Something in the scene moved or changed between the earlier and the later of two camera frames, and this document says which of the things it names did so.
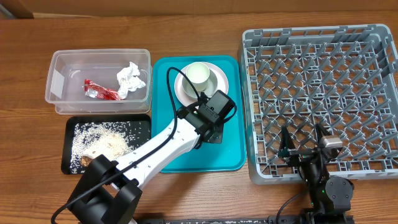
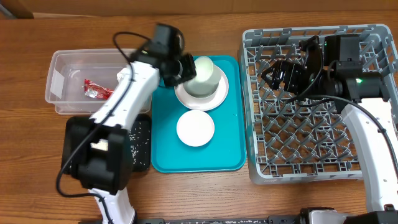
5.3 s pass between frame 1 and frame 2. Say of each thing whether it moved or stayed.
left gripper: moved
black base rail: stayed
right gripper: moved
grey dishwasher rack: stayed
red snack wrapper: stayed
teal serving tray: stayed
